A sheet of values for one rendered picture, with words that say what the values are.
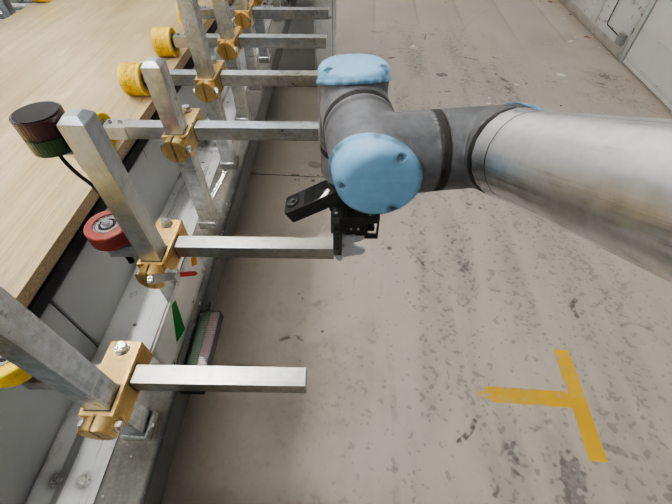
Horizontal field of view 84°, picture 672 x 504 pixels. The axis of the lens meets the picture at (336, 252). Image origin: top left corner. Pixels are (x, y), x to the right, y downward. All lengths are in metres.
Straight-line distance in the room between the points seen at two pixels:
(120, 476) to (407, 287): 1.30
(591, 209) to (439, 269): 1.57
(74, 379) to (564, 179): 0.55
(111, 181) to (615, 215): 0.58
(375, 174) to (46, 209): 0.68
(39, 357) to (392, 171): 0.42
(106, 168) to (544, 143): 0.53
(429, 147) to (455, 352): 1.28
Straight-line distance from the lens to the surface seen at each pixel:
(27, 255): 0.83
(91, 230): 0.80
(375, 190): 0.39
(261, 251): 0.72
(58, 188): 0.95
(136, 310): 1.02
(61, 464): 0.93
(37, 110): 0.63
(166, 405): 0.78
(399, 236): 1.92
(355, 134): 0.39
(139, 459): 0.77
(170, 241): 0.76
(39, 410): 0.90
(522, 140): 0.35
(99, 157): 0.60
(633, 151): 0.27
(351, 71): 0.48
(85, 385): 0.59
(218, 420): 1.50
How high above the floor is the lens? 1.39
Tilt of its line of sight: 49 degrees down
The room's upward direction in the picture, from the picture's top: straight up
